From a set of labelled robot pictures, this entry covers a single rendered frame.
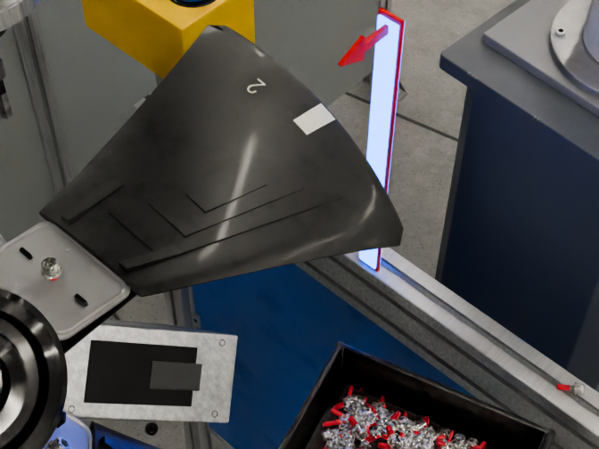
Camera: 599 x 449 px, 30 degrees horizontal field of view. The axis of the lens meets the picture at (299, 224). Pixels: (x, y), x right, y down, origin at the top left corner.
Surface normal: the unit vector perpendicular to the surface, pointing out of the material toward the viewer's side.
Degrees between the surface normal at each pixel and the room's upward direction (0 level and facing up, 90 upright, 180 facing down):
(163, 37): 90
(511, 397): 90
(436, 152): 0
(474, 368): 90
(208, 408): 50
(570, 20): 1
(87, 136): 90
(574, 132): 0
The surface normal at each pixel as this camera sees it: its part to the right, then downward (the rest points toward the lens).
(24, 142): 0.74, 0.53
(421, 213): 0.00, -0.63
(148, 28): -0.68, 0.57
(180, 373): 0.57, 0.00
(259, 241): 0.33, -0.55
